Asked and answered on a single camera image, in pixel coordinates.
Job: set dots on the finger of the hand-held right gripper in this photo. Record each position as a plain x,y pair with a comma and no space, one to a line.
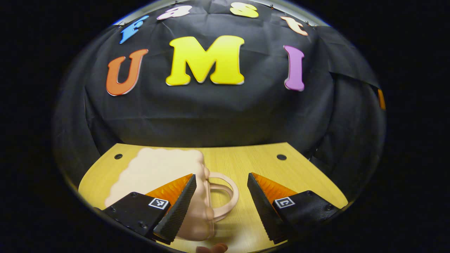
381,99

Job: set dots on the black backdrop cloth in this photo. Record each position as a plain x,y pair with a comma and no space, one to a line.
211,116

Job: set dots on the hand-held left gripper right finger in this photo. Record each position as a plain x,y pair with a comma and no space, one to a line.
262,211

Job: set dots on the beige suitcase with black lining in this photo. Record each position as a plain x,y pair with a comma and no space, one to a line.
158,172

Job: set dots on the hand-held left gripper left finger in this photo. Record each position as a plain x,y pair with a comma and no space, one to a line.
179,211

